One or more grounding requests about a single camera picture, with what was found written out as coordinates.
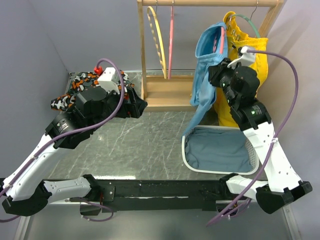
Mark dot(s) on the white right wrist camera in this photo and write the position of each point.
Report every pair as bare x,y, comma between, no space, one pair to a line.
245,58

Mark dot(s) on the pink hanger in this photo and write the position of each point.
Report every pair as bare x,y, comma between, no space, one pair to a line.
222,41
171,38

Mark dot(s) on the white perforated laundry basket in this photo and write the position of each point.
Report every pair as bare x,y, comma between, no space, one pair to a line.
254,159

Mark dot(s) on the yellow hanger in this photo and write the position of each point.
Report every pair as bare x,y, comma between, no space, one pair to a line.
157,37

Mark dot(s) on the wooden clothes rack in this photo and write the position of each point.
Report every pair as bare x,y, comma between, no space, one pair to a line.
165,95

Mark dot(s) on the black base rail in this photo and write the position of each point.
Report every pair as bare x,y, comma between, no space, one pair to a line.
146,195

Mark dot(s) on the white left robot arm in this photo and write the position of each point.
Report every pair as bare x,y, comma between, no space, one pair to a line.
26,191

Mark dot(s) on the light blue shorts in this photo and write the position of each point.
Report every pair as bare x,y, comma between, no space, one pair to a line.
203,94

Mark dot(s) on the grey-blue cloth in basket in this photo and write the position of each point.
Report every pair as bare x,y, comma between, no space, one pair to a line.
217,150

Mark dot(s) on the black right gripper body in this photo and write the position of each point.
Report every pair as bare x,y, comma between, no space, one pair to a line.
225,79

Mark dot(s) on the yellow shorts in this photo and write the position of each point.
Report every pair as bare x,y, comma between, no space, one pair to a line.
236,39

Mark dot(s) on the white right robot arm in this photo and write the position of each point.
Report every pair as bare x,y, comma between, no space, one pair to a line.
283,185

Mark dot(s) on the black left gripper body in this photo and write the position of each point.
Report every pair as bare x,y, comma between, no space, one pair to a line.
112,102

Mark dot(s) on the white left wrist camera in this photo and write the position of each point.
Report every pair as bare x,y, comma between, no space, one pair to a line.
107,80

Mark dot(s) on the orange black patterned shorts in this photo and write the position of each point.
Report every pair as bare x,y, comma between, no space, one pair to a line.
83,80

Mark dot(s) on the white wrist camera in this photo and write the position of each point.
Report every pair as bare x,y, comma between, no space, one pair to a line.
107,80
245,58

